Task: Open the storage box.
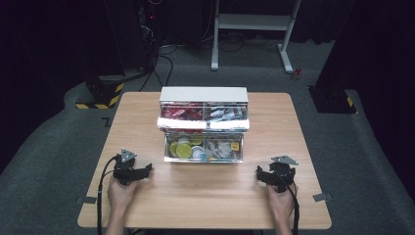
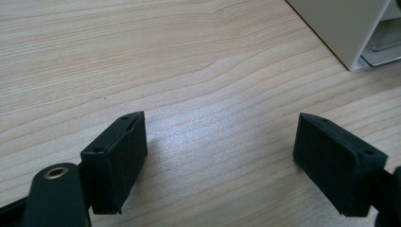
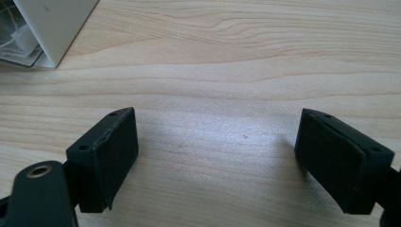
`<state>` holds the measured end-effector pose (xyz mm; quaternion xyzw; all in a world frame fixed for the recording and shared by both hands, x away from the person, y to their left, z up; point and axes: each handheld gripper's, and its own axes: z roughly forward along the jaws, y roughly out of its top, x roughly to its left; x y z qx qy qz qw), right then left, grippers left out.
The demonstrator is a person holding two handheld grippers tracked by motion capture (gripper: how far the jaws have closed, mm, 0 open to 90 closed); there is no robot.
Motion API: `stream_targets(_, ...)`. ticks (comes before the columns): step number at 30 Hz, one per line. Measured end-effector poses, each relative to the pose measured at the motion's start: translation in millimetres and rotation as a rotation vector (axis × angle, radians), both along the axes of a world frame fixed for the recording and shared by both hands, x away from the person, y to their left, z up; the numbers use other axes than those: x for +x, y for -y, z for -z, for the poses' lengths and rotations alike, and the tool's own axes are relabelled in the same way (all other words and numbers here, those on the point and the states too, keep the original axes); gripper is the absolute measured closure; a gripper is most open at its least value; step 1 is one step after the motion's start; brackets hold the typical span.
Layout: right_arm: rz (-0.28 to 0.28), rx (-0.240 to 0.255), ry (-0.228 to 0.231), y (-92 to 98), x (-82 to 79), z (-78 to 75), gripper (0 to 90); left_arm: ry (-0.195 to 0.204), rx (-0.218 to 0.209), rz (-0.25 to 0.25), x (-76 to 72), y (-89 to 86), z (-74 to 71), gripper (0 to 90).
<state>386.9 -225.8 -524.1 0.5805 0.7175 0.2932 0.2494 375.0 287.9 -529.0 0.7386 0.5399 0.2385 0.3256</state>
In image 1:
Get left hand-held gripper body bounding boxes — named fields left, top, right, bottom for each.
left=113, top=148, right=145, bottom=187

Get pile of clear small packets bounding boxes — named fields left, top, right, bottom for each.
left=205, top=135, right=243, bottom=161

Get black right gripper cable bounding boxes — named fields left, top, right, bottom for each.
left=273, top=168, right=300, bottom=235

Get pile of red stick sachets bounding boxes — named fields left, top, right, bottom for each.
left=161, top=103, right=205, bottom=121

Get black yellow striped stand base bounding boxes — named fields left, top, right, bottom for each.
left=74, top=75, right=126, bottom=111

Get group of yellow-green round capsules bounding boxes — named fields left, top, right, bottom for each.
left=167, top=132, right=206, bottom=161

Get person's left hand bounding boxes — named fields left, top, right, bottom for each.
left=107, top=176, right=139, bottom=213

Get white metal stand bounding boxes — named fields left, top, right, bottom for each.
left=210, top=0, right=302, bottom=74

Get black floor cables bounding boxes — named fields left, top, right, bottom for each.
left=138, top=32, right=246, bottom=93

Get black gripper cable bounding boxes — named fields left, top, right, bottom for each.
left=96, top=155, right=119, bottom=235
left=273, top=168, right=300, bottom=235

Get pile of white sachets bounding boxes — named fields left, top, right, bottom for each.
left=205, top=104, right=247, bottom=121

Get clear plastic drawer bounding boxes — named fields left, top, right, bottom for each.
left=163, top=131, right=245, bottom=165

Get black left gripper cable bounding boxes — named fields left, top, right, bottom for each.
left=96, top=155, right=119, bottom=235

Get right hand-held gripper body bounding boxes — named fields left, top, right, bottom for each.
left=263, top=155, right=300, bottom=194

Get white-fronted clear drawer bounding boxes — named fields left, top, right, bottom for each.
left=156, top=101, right=252, bottom=133

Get grey tape piece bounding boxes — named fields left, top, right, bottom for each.
left=75, top=196, right=98, bottom=206
left=312, top=192, right=334, bottom=203

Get person's right hand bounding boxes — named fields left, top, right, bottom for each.
left=265, top=182, right=299, bottom=220

